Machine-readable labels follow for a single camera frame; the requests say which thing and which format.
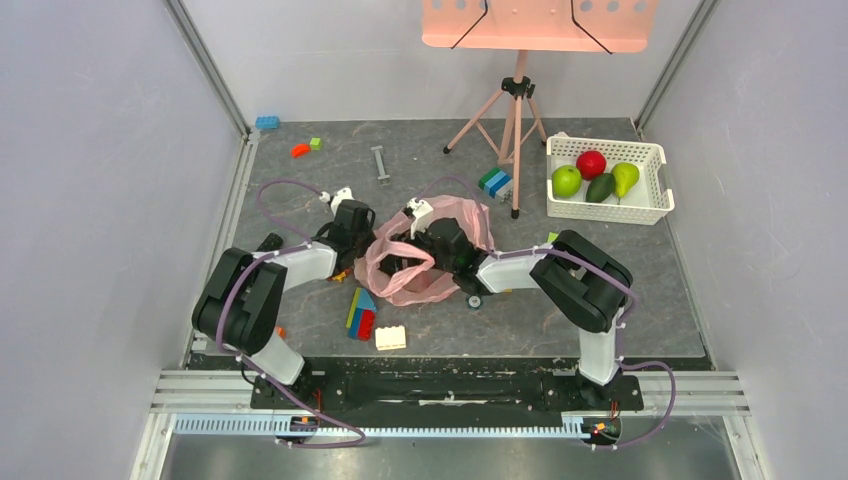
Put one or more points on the dark green fake avocado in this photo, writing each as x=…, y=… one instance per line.
x=600, y=188

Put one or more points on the white plastic basket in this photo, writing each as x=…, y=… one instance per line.
x=646, y=203

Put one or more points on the green fake apple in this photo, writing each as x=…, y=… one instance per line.
x=566, y=181

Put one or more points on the green blue grey brick stack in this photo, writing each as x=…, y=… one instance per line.
x=497, y=184

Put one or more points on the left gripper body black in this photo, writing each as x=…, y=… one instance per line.
x=365, y=241

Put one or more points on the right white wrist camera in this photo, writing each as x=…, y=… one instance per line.
x=420, y=213

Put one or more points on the cream white toy brick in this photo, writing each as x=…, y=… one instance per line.
x=390, y=338

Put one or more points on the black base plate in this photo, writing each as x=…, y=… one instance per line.
x=456, y=392

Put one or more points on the red fake apple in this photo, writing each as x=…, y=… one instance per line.
x=591, y=164

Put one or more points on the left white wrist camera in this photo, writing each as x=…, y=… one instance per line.
x=334, y=200

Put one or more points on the blue toy brick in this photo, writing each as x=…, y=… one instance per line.
x=264, y=123

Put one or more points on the multicolour stacked brick block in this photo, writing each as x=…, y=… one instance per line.
x=361, y=316

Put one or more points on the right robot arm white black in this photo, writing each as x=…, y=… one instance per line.
x=588, y=286

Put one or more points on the green fake pear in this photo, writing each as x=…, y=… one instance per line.
x=626, y=175

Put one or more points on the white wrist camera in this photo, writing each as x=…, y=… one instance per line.
x=334, y=200
x=420, y=213

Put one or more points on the grey toy bar piece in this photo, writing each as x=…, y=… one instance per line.
x=382, y=176

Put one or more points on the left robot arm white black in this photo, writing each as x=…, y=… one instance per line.
x=239, y=305

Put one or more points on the pink plastic bag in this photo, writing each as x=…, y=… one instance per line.
x=392, y=287

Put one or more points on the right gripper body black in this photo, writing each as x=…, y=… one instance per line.
x=411, y=250

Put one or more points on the pink music stand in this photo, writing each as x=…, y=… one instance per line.
x=609, y=27

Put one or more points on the red arch toy brick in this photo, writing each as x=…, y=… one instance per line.
x=300, y=150

